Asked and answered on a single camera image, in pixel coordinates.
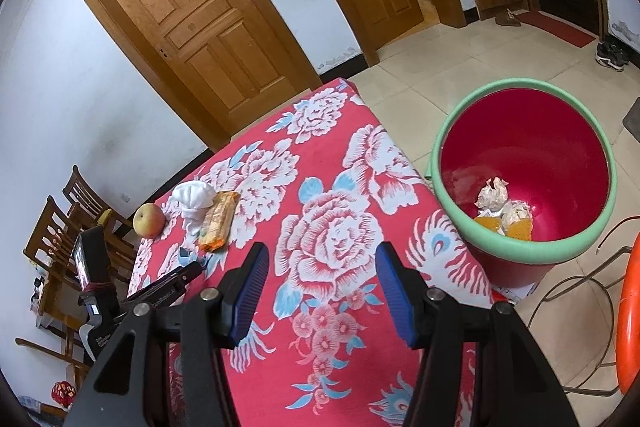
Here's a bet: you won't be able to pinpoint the white cloth sock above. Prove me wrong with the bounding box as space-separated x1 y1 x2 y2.
169 180 217 236

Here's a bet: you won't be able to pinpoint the yellow foam fruit net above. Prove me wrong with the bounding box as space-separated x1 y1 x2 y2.
474 216 533 242

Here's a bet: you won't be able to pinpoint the wooden chair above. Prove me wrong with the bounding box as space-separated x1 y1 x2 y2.
22 194 137 308
62 165 132 230

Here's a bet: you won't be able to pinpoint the yellow-red apple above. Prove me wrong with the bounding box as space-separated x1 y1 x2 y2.
131 202 166 239

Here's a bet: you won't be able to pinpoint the orange plastic stool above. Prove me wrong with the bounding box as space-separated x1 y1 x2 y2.
615 236 640 395

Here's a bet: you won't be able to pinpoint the yellow snack wrapper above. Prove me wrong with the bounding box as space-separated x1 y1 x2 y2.
198 191 240 253

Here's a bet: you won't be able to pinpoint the crumpled paper in bin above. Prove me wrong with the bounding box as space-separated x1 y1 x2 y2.
474 176 534 228

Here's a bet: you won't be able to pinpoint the red floral tablecloth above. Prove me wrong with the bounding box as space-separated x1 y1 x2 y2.
129 79 492 426

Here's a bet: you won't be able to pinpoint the red bin with green rim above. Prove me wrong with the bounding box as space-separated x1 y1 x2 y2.
427 78 617 288

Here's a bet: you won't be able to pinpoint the closed wooden door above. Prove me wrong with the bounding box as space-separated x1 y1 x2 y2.
84 0 321 150

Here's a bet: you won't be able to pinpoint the black shoes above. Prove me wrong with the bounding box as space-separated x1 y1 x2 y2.
594 40 629 72

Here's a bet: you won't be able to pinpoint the red door mat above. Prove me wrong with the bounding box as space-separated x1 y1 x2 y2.
516 11 596 48

